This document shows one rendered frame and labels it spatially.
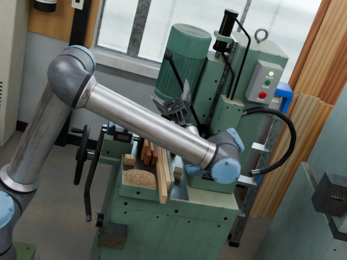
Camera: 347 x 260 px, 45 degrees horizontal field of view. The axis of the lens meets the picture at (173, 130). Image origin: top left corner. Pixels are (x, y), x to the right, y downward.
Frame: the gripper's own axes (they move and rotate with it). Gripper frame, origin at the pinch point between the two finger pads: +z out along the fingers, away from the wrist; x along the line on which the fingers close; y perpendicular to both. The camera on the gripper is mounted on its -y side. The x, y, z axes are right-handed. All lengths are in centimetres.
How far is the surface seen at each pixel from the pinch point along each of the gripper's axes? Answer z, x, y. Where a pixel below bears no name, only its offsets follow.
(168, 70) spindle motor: 12.0, -1.3, -10.2
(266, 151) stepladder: -10, -32, -121
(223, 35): 16.1, -27.9, -9.9
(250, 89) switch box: -7.1, -29.3, -17.9
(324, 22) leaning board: 58, -102, -122
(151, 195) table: -31.7, 25.4, -23.7
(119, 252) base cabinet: -45, 55, -52
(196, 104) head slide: -1.7, -6.3, -24.0
